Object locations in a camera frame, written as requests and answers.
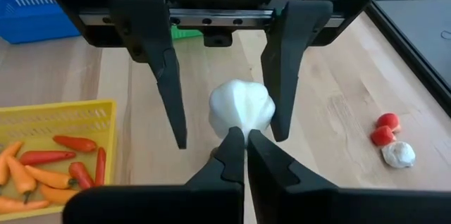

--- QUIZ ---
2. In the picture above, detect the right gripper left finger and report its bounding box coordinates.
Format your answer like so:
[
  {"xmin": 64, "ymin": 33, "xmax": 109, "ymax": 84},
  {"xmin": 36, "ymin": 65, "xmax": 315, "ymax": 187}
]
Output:
[{"xmin": 62, "ymin": 126, "xmax": 245, "ymax": 224}]

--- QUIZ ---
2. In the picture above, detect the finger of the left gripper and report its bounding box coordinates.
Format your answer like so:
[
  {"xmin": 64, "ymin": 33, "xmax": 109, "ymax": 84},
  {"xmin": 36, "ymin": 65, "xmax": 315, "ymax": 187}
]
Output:
[
  {"xmin": 259, "ymin": 0, "xmax": 335, "ymax": 143},
  {"xmin": 109, "ymin": 0, "xmax": 188, "ymax": 150}
]

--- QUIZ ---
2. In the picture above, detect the white plush toy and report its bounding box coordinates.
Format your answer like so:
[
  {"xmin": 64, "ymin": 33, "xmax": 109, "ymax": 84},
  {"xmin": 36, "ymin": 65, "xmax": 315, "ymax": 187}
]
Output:
[{"xmin": 208, "ymin": 78, "xmax": 276, "ymax": 144}]

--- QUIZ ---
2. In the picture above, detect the black aluminium table frame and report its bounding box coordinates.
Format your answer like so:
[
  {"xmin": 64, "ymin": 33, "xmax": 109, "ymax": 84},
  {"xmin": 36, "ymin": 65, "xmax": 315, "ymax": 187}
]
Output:
[{"xmin": 330, "ymin": 0, "xmax": 451, "ymax": 118}]

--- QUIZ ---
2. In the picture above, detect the green plastic basket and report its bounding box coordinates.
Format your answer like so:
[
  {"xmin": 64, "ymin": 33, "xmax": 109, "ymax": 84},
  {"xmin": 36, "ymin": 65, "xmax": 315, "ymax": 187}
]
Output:
[{"xmin": 156, "ymin": 0, "xmax": 204, "ymax": 41}]

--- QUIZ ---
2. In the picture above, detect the orange carrot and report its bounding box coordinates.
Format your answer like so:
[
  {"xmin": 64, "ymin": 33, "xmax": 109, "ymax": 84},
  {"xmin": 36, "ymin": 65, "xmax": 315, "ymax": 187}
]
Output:
[{"xmin": 24, "ymin": 164, "xmax": 78, "ymax": 190}]

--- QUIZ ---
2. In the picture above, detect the blue plastic basket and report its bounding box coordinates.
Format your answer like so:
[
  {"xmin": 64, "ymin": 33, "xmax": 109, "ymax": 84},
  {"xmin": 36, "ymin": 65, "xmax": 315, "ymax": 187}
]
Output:
[{"xmin": 0, "ymin": 0, "xmax": 82, "ymax": 45}]

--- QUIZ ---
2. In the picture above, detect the red chili pepper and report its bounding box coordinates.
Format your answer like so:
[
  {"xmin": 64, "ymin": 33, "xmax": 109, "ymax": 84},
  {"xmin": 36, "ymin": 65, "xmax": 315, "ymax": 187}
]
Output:
[
  {"xmin": 68, "ymin": 161, "xmax": 96, "ymax": 191},
  {"xmin": 52, "ymin": 135, "xmax": 98, "ymax": 154},
  {"xmin": 94, "ymin": 146, "xmax": 108, "ymax": 187},
  {"xmin": 18, "ymin": 150, "xmax": 78, "ymax": 166}
]

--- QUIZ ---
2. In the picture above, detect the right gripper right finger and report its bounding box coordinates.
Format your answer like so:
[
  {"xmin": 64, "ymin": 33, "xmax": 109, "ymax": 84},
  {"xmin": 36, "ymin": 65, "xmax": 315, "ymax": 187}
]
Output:
[{"xmin": 247, "ymin": 128, "xmax": 451, "ymax": 224}]

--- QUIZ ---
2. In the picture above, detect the white garlic bulb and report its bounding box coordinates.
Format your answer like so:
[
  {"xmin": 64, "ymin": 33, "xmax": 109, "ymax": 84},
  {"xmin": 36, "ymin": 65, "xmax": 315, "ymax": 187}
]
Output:
[{"xmin": 381, "ymin": 141, "xmax": 417, "ymax": 169}]

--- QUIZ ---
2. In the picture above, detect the yellow plastic basket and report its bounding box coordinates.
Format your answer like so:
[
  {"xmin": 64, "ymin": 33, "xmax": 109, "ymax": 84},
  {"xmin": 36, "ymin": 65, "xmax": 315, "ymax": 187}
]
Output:
[{"xmin": 0, "ymin": 99, "xmax": 118, "ymax": 222}]

